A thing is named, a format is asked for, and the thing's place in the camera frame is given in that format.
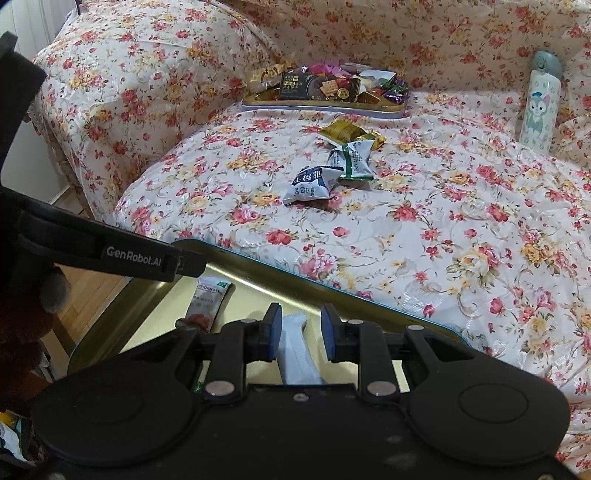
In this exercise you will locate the gold green snack packet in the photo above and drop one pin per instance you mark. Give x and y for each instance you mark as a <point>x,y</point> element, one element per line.
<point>341,132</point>

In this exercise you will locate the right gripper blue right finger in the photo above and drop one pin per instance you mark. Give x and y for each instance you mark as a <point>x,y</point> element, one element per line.
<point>362,343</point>

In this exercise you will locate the black cracker packet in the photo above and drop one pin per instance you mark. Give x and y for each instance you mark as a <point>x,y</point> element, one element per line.
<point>316,87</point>

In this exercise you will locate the gold tray full of snacks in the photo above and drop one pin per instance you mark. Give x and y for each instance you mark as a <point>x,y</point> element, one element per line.
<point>383,93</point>

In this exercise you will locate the floral sofa cover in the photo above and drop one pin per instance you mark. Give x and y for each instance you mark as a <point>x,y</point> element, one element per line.
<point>462,224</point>

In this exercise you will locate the small gold candy packet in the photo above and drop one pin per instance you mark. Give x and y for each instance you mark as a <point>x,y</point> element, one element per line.
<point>378,139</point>

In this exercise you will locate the green white triangle packet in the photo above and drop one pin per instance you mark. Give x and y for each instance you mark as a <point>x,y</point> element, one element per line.
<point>353,159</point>

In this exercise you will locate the blue white milk packet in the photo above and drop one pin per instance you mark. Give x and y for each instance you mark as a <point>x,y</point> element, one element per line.
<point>313,184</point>

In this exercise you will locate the cartoon cat water bottle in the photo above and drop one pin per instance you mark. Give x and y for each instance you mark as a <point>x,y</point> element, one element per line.
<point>542,104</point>

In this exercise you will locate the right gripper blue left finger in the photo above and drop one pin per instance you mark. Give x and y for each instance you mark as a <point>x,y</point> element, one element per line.
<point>235,346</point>

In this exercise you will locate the white nut snack packet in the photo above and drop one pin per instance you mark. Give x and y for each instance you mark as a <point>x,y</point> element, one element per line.
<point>206,302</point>

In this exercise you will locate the white long snack packet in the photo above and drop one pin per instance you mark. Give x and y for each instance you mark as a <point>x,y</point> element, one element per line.
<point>293,357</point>

